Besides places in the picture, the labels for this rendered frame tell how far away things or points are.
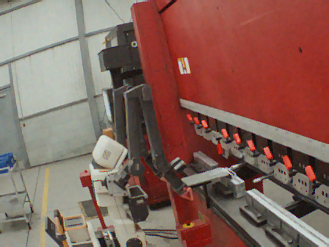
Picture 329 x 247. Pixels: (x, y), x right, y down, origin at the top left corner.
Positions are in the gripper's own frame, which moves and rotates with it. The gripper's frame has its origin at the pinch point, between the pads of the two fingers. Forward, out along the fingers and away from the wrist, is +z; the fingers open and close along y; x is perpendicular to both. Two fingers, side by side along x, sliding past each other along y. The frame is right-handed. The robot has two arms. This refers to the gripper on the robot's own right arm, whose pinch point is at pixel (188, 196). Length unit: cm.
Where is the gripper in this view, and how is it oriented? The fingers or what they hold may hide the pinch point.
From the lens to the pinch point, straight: 217.2
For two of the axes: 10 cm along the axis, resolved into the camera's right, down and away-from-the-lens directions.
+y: -2.6, -0.9, 9.6
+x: -7.5, 6.5, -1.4
